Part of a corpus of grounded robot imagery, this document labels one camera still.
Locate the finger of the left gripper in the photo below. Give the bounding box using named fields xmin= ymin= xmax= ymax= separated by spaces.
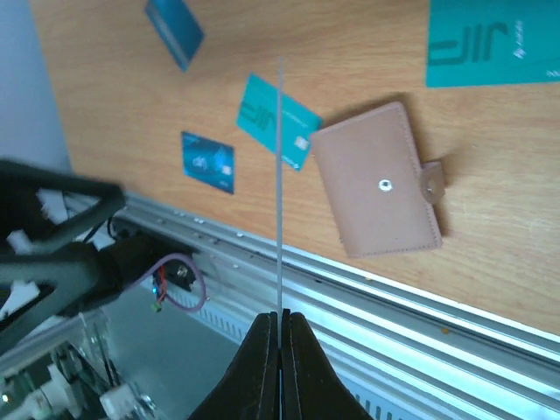
xmin=1 ymin=244 xmax=123 ymax=350
xmin=1 ymin=159 xmax=125 ymax=256

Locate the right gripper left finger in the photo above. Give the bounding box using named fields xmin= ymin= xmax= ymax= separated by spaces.
xmin=190 ymin=312 xmax=278 ymax=420

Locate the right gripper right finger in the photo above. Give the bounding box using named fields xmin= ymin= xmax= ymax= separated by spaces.
xmin=280 ymin=309 xmax=370 ymax=420

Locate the dark blue card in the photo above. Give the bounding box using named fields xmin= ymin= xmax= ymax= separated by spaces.
xmin=181 ymin=131 xmax=235 ymax=194

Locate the teal vip card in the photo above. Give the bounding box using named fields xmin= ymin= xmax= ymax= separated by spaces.
xmin=236 ymin=73 xmax=322 ymax=172
xmin=425 ymin=0 xmax=559 ymax=88

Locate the teal blue card stack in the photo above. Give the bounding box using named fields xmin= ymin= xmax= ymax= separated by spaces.
xmin=276 ymin=57 xmax=284 ymax=351

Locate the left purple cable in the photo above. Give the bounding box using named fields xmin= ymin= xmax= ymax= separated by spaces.
xmin=124 ymin=252 xmax=207 ymax=312

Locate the grey slotted cable duct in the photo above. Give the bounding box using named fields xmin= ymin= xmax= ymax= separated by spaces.
xmin=189 ymin=295 xmax=453 ymax=419

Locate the aluminium front rail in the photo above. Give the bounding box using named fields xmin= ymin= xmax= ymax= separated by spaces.
xmin=117 ymin=198 xmax=559 ymax=394

